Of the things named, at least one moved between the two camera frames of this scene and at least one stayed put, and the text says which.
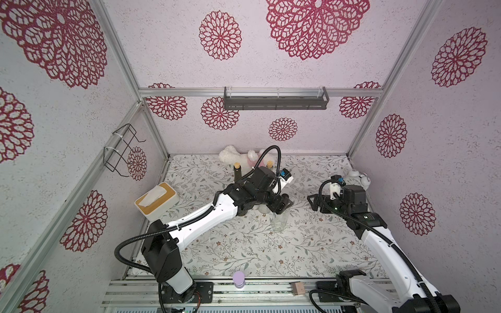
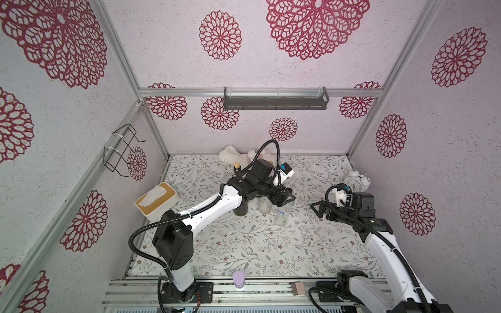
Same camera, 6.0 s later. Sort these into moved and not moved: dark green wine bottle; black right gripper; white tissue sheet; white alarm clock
Moved: black right gripper
Not moved: white alarm clock; white tissue sheet; dark green wine bottle
